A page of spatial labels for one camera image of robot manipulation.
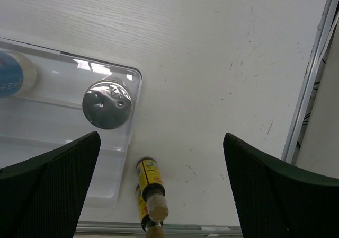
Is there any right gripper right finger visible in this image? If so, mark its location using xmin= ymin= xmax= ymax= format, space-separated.
xmin=223 ymin=133 xmax=338 ymax=237

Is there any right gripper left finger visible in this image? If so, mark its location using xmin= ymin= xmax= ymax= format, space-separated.
xmin=1 ymin=131 xmax=101 ymax=237

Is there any yellow small bottle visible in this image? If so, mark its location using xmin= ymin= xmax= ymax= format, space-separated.
xmin=135 ymin=185 xmax=165 ymax=238
xmin=136 ymin=157 xmax=169 ymax=222

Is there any blue-label shaker bottle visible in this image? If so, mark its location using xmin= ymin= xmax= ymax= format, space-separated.
xmin=82 ymin=79 xmax=133 ymax=130
xmin=1 ymin=51 xmax=37 ymax=98

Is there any white divided tray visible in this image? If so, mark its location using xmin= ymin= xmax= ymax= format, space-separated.
xmin=1 ymin=38 xmax=142 ymax=209

